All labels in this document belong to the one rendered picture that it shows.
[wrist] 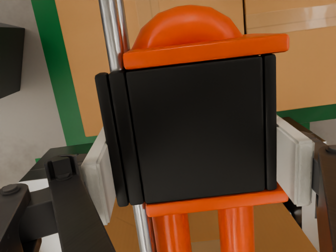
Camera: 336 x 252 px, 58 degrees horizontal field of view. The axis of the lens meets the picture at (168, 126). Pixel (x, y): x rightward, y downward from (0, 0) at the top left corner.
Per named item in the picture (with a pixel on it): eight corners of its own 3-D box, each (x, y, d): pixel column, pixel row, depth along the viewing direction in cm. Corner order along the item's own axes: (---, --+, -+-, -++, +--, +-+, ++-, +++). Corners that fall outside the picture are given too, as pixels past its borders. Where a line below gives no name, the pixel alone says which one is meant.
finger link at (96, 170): (109, 226, 13) (92, 228, 13) (125, 161, 20) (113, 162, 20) (98, 162, 12) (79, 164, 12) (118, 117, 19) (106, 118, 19)
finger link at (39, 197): (80, 239, 11) (0, 247, 11) (103, 177, 16) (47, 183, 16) (73, 203, 11) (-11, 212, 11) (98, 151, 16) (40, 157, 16)
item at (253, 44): (259, 163, 20) (290, 203, 16) (149, 175, 20) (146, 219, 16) (256, 32, 18) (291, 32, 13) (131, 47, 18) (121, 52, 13)
